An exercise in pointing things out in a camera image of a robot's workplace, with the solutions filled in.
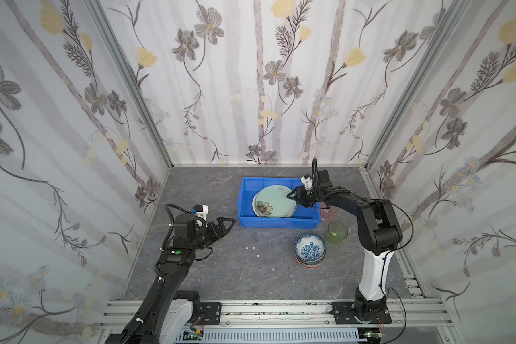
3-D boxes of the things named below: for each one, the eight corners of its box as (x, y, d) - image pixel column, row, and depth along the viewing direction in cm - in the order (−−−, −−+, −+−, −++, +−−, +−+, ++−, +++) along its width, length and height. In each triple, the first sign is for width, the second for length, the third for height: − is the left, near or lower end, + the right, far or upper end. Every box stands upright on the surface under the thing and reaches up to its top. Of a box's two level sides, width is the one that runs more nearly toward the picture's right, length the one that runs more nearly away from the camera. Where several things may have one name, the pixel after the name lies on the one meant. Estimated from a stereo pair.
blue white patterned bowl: (294, 270, 85) (298, 261, 77) (292, 245, 92) (295, 233, 83) (321, 271, 85) (328, 261, 77) (317, 245, 92) (323, 234, 84)
